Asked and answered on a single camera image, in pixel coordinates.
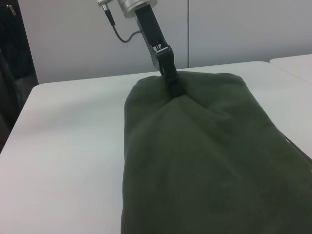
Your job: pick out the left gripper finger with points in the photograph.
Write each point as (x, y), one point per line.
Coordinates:
(171, 73)
(161, 62)

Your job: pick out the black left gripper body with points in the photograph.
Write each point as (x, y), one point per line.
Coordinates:
(152, 34)

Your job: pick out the dark green t-shirt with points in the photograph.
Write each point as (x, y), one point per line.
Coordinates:
(207, 158)

